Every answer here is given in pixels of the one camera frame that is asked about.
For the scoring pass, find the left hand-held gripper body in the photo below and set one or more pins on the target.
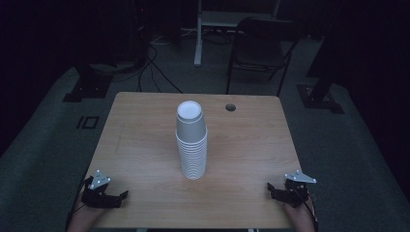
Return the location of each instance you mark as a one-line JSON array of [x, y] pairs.
[[96, 193]]

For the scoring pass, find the white desk frame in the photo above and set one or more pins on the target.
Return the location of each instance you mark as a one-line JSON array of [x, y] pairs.
[[199, 35]]

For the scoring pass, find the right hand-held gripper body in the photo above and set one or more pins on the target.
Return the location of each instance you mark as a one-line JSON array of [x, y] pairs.
[[295, 193]]

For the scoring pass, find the white paper cup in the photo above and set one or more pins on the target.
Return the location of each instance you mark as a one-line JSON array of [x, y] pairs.
[[190, 124]]

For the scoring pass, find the black folding chair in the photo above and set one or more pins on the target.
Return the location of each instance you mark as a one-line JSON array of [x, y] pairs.
[[261, 45]]

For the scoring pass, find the person's left hand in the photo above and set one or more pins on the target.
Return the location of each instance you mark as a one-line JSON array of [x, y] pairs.
[[87, 214]]

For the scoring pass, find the black stand base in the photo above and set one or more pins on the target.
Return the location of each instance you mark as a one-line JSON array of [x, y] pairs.
[[317, 96], [88, 87]]

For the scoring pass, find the dark equipment rack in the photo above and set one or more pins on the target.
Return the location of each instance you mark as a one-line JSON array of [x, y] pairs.
[[151, 25]]

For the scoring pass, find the stack of white cups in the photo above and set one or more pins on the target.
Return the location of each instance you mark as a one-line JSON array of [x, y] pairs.
[[192, 159]]

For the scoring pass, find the person's right hand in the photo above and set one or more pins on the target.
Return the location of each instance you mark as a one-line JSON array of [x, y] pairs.
[[298, 214]]

